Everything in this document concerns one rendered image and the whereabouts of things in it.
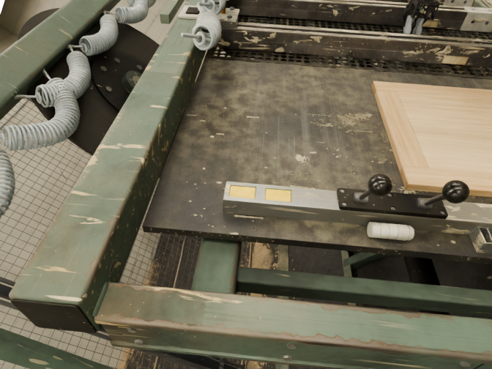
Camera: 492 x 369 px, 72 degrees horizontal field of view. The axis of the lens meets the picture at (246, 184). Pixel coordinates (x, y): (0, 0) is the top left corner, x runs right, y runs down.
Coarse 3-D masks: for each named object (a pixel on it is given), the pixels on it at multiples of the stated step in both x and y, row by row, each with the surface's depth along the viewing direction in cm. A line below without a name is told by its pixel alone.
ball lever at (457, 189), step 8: (448, 184) 54; (456, 184) 53; (464, 184) 53; (448, 192) 53; (456, 192) 53; (464, 192) 52; (416, 200) 65; (424, 200) 64; (432, 200) 60; (440, 200) 58; (448, 200) 54; (456, 200) 53; (464, 200) 53; (424, 208) 64
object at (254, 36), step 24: (240, 24) 116; (264, 24) 116; (240, 48) 118; (264, 48) 117; (288, 48) 116; (312, 48) 115; (336, 48) 115; (360, 48) 114; (384, 48) 113; (408, 48) 113; (432, 48) 112; (456, 48) 111; (480, 48) 111
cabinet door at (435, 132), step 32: (384, 96) 97; (416, 96) 98; (448, 96) 98; (480, 96) 99; (416, 128) 87; (448, 128) 87; (480, 128) 88; (416, 160) 78; (448, 160) 79; (480, 160) 79; (480, 192) 72
